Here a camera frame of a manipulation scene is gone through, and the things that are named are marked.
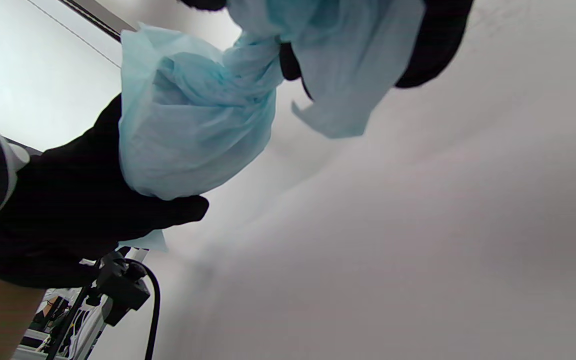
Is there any person's right hand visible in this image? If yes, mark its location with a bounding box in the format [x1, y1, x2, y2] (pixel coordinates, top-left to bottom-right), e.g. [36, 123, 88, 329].
[178, 0, 474, 101]

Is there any black cable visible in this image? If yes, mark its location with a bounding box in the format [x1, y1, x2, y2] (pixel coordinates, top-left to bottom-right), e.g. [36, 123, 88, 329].
[124, 257, 162, 360]

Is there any person's left hand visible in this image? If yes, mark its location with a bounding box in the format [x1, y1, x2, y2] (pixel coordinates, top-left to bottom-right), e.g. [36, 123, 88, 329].
[0, 93, 210, 289]

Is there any light blue gift wrapping paper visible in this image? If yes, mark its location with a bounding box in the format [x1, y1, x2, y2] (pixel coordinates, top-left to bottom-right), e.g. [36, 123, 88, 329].
[117, 0, 426, 252]

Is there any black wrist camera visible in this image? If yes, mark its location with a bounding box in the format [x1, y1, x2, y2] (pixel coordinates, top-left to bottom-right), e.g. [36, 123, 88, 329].
[87, 250, 152, 327]

